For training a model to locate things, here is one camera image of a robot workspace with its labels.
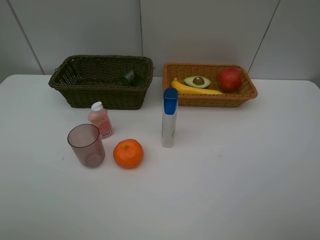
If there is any yellow banana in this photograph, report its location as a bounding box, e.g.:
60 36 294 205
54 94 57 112
171 78 223 95

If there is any dark green pump bottle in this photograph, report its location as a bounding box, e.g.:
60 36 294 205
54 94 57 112
119 70 145 87

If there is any halved avocado with pit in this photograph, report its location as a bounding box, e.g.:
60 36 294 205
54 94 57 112
183 75 211 89

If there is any red apple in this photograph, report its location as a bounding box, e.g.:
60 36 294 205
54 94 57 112
218 67 242 92

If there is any white tube blue cap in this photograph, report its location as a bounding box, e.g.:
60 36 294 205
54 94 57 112
161 87 178 148

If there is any orange tangerine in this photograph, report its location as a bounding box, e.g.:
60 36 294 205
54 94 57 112
113 139 144 169

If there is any orange wicker basket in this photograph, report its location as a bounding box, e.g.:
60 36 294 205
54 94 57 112
162 63 258 108

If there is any pink bottle white cap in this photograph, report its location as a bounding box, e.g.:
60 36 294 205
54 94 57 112
88 101 114 139

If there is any translucent pink plastic cup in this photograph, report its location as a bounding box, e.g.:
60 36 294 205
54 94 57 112
67 123 106 168

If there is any dark green wicker basket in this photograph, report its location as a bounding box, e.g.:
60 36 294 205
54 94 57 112
48 55 154 110

